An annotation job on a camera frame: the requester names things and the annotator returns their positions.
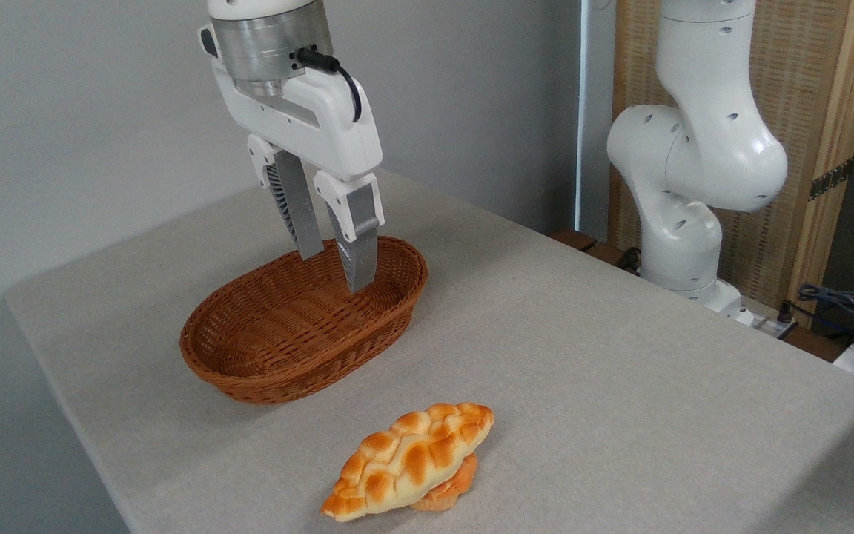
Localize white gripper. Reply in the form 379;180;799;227
199;26;385;294

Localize long braided bread loaf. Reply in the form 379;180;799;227
320;402;495;523

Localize brown wicker oval basket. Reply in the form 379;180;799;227
179;236;429;406

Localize round orange bread roll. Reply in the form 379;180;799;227
410;452;479;512

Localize brown wooden block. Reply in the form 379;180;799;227
549;228;598;253

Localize woven wooden folding screen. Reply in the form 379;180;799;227
609;0;854;327

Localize metal screen hinge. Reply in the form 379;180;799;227
809;157;854;201

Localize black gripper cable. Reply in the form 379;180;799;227
295;47;363;123

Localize white vertical frame post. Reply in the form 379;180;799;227
579;0;615;242

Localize black cable bundle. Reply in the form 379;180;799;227
789;282;854;343

